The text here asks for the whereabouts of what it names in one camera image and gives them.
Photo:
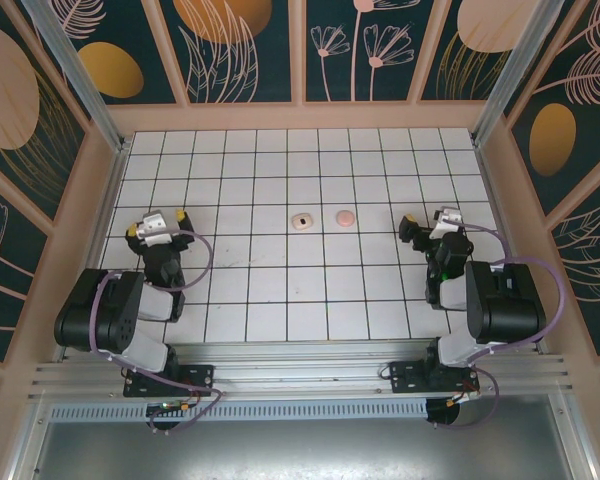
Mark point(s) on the pink earbud charging case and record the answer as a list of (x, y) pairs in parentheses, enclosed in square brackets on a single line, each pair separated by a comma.
[(345, 218)]

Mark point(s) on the beige oval piece black centre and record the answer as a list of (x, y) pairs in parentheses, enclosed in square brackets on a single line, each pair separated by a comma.
[(294, 223)]

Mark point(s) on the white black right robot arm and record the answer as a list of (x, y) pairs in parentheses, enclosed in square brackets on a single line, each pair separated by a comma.
[(505, 305)]

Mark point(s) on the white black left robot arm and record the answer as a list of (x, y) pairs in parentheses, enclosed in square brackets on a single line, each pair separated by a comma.
[(100, 310)]

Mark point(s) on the small green-lit controller board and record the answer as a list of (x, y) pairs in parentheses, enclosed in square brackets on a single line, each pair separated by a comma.
[(167, 406)]

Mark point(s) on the grey metal sheet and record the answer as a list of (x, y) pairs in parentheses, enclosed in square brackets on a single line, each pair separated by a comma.
[(305, 450)]

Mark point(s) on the aluminium frame post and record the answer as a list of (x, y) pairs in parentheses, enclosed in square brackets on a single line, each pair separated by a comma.
[(505, 75), (80, 75)]

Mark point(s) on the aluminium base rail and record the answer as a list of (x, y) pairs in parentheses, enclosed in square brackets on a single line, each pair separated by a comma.
[(300, 372)]

